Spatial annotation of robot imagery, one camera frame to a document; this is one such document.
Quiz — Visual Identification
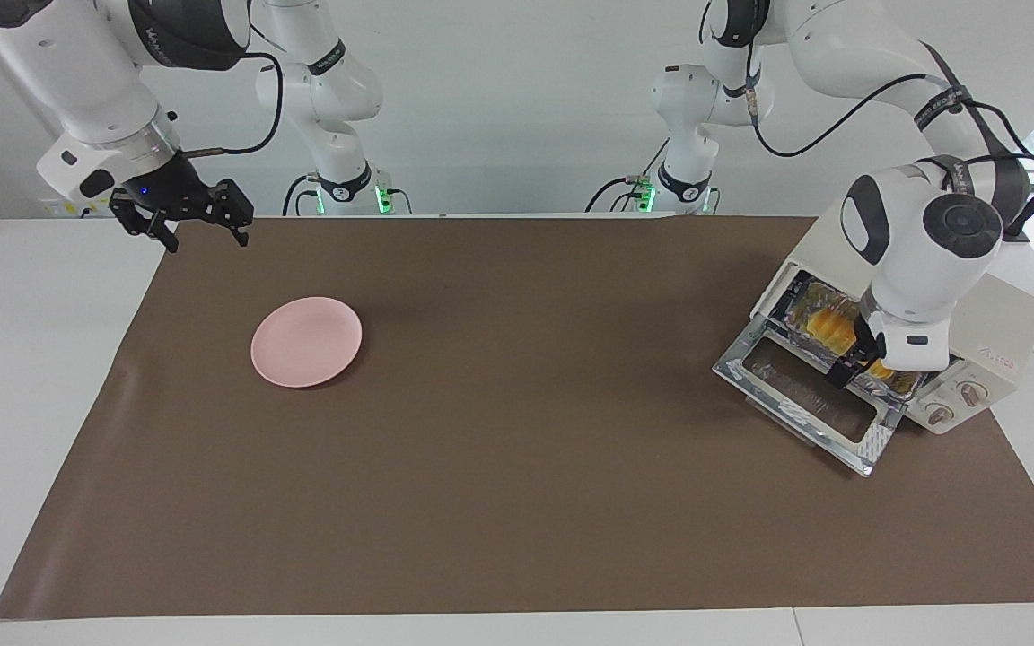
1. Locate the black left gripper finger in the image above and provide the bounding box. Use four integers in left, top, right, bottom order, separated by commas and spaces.
826, 353, 866, 389

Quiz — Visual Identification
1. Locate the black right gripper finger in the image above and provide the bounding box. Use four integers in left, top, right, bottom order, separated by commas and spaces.
210, 179, 255, 248
110, 193, 180, 254

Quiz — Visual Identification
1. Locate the yellow sliced food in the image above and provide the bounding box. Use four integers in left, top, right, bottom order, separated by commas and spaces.
795, 301, 897, 382

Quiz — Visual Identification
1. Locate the silver foil tray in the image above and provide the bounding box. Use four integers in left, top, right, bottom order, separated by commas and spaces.
782, 276, 928, 400

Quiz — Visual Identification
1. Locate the glass oven door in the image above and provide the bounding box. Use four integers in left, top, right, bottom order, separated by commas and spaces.
713, 316, 906, 478

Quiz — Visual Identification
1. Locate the metal oven rack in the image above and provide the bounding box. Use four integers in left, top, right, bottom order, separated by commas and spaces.
767, 271, 805, 342

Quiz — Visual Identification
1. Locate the beige toaster oven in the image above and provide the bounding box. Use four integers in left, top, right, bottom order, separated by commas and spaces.
713, 215, 1034, 478

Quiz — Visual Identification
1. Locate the pink round plate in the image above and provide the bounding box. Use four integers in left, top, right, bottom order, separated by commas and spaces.
250, 296, 364, 389

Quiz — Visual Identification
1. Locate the brown table mat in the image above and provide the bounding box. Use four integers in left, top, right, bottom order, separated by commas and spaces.
0, 215, 1034, 621

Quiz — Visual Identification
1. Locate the black right base cable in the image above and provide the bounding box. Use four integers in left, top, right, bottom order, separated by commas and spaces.
281, 172, 320, 217

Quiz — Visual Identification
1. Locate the black base cable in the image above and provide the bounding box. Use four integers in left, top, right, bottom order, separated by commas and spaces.
281, 172, 320, 217
584, 135, 672, 214

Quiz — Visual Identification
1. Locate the white wall socket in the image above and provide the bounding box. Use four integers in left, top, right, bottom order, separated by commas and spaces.
39, 193, 114, 219

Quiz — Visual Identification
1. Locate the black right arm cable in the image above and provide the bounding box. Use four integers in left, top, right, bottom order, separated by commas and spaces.
180, 52, 285, 160

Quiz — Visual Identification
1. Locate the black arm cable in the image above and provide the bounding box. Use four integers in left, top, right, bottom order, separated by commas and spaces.
744, 36, 1034, 167
180, 52, 285, 160

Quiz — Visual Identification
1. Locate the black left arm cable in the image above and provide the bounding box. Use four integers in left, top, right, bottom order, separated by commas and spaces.
744, 36, 1034, 167

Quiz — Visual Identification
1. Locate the black left base cable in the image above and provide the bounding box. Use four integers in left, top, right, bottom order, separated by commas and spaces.
584, 135, 672, 214

